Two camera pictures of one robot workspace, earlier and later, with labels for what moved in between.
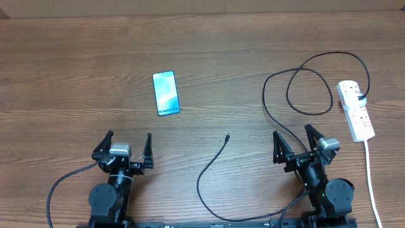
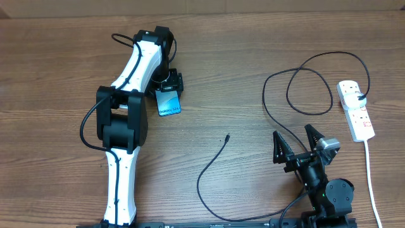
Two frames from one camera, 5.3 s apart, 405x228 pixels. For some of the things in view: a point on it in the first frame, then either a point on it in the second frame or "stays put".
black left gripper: [137, 167] to [175, 83]
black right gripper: [281, 154] stays put
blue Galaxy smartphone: [166, 93] stays put
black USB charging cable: [279, 125] stays put
